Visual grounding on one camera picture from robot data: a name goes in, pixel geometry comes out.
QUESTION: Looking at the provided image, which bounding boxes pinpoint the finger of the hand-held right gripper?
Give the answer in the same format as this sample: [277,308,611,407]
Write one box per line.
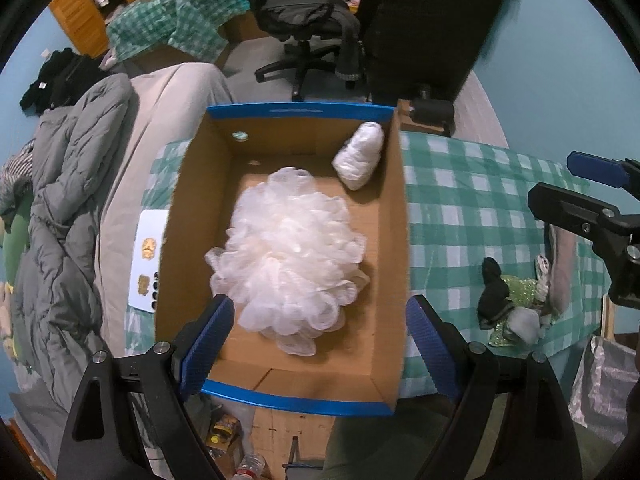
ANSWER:
[527,181,632,241]
[566,150,640,193]

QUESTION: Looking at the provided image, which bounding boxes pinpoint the black clothes pile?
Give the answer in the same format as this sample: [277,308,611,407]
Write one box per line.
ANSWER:
[20,49,102,113]

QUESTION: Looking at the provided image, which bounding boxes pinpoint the wooden wardrobe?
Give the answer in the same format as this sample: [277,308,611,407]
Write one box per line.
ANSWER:
[49,0,177,59]

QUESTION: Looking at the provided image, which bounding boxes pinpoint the grey quilted duvet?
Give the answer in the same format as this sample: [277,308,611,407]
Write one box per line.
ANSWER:
[11,74,137,413]

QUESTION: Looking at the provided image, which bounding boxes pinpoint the silver plastic bag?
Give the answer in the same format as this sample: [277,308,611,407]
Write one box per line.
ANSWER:
[569,334,640,447]

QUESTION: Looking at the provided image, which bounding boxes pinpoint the green checked tablecloth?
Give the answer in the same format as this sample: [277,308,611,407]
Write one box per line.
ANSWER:
[125,130,613,397]

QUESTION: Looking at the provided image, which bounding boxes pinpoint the clear plastic bottle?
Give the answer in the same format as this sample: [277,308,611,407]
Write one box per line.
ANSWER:
[231,452,267,480]

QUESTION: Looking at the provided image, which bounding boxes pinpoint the white sticker sheet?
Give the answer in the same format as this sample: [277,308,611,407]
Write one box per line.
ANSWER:
[128,208,171,311]

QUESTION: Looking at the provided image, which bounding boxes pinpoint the green sequin plush toy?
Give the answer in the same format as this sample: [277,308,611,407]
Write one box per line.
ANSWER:
[489,275,547,347]

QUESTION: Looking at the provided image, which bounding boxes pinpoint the light wooden boards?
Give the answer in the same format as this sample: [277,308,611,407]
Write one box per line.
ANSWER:
[601,290,620,342]

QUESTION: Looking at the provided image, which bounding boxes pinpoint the white rolled plastic bag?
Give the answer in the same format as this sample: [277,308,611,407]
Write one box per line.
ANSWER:
[332,121,386,192]

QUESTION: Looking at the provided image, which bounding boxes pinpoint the black sock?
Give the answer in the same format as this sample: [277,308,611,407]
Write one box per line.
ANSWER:
[476,257,512,332]

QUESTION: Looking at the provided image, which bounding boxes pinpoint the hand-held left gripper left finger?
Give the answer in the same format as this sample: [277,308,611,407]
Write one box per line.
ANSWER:
[57,294,236,480]

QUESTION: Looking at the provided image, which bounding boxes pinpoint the spotted white plastic bag bundle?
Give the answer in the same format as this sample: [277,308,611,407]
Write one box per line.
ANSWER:
[534,254,552,302]

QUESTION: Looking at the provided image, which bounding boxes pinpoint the blue-rimmed cardboard box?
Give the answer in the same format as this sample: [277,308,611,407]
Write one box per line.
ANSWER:
[154,104,412,417]

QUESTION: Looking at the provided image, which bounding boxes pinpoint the dark tall cabinet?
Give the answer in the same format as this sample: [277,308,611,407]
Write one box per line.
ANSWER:
[356,0,517,107]

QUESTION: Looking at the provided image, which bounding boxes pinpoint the black office chair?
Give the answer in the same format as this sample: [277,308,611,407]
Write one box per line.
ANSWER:
[254,0,368,102]

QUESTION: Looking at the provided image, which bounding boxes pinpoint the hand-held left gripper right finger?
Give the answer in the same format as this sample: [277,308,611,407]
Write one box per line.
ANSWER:
[406,295,583,480]

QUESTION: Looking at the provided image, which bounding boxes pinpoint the beige bed sheet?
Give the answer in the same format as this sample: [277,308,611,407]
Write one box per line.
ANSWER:
[94,62,237,347]

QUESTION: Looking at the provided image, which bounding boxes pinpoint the black cylinder object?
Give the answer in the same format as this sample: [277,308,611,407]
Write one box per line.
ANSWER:
[409,97,457,137]

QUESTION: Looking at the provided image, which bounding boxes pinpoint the white mesh bath pouf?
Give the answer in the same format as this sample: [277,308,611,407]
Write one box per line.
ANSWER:
[205,166,370,357]

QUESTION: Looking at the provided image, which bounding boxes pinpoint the brown cardboard boxes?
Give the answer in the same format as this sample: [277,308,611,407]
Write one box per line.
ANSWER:
[129,9,273,75]

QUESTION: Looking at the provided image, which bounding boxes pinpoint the olive green cloth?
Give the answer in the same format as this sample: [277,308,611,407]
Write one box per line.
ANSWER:
[320,400,453,480]

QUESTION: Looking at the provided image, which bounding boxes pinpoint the green checked cloth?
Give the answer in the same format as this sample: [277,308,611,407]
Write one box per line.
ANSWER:
[106,0,252,64]

